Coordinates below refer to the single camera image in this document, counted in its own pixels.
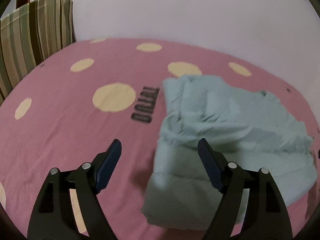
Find light blue puffer jacket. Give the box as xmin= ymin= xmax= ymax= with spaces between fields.
xmin=142 ymin=75 xmax=317 ymax=230

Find striped green brown pillow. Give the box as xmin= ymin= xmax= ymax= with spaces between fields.
xmin=0 ymin=0 xmax=75 ymax=101

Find pink polka dot bedspread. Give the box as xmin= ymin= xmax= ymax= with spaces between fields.
xmin=1 ymin=39 xmax=319 ymax=239

